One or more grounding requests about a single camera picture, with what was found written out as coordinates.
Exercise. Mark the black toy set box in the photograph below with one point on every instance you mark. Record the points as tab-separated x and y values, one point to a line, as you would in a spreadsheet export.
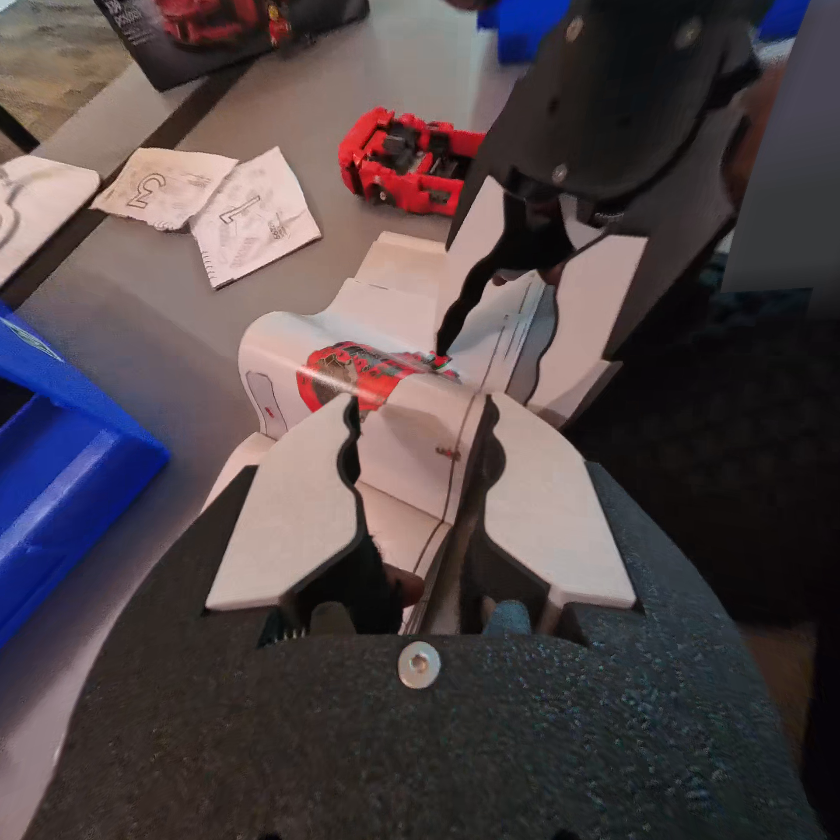
164	59

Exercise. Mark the white instruction booklet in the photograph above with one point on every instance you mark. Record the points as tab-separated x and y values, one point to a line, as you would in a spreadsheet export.
407	433

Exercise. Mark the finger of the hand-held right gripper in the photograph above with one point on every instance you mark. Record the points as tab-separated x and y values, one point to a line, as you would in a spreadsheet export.
476	223
597	295

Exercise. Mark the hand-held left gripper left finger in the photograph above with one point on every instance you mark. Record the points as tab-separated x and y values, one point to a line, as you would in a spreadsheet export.
289	525

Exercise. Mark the torn white paper bag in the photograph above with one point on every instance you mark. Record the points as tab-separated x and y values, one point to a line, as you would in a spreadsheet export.
157	184

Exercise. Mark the toy brick minifigure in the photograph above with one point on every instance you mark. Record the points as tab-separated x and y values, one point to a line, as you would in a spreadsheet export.
280	26

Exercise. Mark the white printed paper bag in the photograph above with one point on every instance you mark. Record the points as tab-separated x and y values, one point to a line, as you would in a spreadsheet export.
262	223

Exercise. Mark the red toy brick car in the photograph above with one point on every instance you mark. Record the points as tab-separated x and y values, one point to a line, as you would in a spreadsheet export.
367	170

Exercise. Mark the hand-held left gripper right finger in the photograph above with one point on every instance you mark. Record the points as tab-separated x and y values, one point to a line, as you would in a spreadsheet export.
558	518

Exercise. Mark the blue divided plastic bin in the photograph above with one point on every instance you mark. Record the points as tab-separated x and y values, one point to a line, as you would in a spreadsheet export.
79	492

